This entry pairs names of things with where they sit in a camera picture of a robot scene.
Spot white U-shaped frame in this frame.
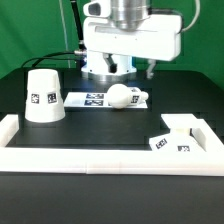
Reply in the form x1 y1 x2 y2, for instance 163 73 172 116
0 114 224 176

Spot white marker sheet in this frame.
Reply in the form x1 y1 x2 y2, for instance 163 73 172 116
63 91 148 110

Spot black cable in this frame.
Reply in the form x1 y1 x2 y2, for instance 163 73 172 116
20 50 88 69

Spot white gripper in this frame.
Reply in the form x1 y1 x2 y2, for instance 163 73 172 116
84 14 182 79

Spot white lamp base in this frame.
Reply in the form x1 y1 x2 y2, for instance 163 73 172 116
148 113 208 153

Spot white lamp shade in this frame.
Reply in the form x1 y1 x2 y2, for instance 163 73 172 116
25 69 65 123

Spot white lamp bulb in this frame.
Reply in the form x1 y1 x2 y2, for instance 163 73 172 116
105 84 149 109

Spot black corrugated hose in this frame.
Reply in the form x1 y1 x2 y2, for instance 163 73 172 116
69 0 88 51

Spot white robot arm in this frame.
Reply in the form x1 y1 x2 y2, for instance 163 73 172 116
82 0 190 81

